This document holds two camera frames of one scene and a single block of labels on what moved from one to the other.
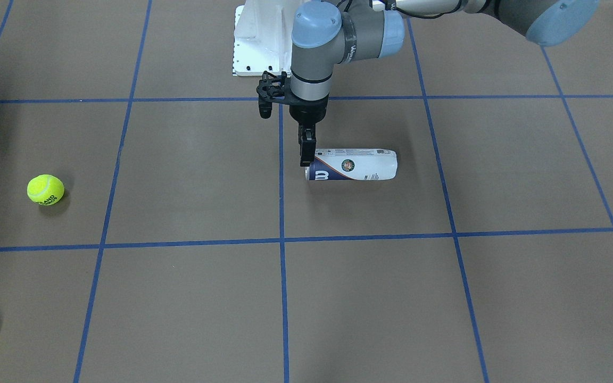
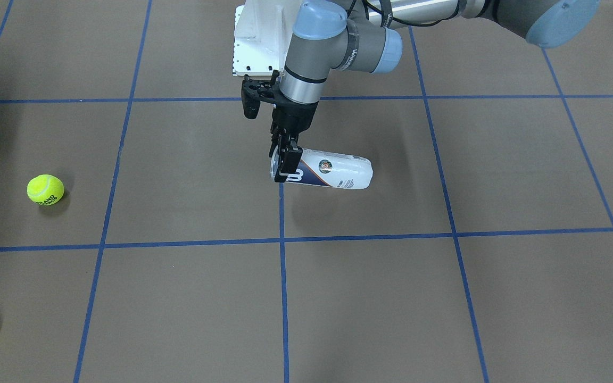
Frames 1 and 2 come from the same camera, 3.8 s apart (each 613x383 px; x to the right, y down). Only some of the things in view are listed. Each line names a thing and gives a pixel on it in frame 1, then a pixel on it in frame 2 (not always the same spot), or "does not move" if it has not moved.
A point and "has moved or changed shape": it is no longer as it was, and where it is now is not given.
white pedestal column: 263,36 does not move
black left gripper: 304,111 -> 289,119
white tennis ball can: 353,164 has moved or changed shape
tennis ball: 46,189 does not move
